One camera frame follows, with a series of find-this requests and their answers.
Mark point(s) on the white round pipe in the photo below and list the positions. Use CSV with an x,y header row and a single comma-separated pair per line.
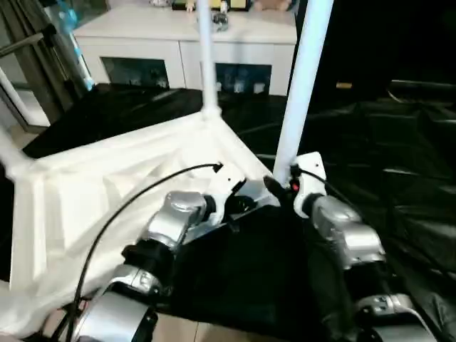
x,y
10,90

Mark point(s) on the clear bag of dark items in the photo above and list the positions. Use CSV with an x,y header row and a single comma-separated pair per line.
x,y
221,21

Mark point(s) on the white plastic table leg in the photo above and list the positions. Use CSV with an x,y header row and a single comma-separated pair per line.
x,y
10,153
303,89
207,53

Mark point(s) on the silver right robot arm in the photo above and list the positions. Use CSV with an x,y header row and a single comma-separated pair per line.
x,y
342,221

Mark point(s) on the grey flat bar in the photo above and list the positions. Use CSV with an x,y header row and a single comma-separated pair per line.
x,y
424,84

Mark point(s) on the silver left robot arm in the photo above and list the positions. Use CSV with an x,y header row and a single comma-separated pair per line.
x,y
174,217

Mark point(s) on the white plastic table top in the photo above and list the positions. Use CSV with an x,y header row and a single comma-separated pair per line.
x,y
71,185

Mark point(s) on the small yellow label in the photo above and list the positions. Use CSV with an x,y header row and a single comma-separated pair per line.
x,y
344,85

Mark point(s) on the black plastic mat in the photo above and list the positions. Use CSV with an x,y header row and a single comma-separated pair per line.
x,y
267,263

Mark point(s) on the grey brown curtain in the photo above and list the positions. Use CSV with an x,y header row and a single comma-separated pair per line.
x,y
39,71

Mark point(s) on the white cup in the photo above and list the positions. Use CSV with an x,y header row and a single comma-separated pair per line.
x,y
259,88

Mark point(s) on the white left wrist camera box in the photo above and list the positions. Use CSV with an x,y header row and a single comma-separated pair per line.
x,y
224,181

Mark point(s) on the grey metal pole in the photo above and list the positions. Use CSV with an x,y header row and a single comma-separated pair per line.
x,y
21,43

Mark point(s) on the white sideboard cabinet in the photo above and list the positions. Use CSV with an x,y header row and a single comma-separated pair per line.
x,y
142,39

